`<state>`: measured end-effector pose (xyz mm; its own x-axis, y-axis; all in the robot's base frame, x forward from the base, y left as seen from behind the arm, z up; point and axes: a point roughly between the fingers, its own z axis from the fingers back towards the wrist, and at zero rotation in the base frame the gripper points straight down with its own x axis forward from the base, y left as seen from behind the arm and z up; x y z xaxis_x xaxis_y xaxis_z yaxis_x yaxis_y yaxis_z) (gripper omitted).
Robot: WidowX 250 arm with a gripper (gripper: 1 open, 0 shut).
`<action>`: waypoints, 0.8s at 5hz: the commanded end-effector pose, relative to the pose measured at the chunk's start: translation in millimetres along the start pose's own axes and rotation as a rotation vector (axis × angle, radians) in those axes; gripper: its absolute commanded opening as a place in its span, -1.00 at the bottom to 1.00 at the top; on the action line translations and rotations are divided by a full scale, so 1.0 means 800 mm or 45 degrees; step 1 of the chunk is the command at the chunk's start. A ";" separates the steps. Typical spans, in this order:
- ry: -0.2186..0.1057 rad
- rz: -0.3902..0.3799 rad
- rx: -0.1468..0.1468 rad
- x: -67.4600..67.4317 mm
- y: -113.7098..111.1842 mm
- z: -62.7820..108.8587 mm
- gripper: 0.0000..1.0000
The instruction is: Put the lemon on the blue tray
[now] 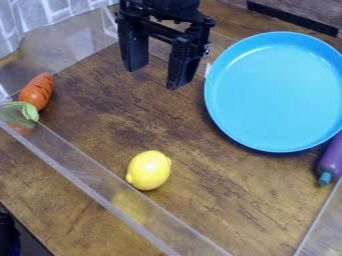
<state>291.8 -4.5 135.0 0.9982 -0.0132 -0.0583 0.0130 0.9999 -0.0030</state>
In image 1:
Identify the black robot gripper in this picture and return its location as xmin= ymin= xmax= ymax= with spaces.
xmin=114 ymin=0 xmax=214 ymax=90

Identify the yellow toy lemon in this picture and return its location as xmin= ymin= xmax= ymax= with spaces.
xmin=125 ymin=150 xmax=170 ymax=191

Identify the round blue plastic tray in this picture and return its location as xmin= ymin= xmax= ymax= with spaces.
xmin=204 ymin=31 xmax=342 ymax=153

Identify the grey patterned curtain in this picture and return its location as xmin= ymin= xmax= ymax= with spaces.
xmin=0 ymin=0 xmax=118 ymax=59

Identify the orange toy carrot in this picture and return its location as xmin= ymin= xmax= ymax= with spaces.
xmin=2 ymin=72 xmax=54 ymax=121

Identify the dark wooden board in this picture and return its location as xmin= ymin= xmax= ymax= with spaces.
xmin=247 ymin=0 xmax=342 ymax=38

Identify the purple toy eggplant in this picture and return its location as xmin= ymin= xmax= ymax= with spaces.
xmin=316 ymin=131 xmax=342 ymax=186

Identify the clear acrylic barrier wall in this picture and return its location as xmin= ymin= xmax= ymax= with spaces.
xmin=0 ymin=9 xmax=342 ymax=256

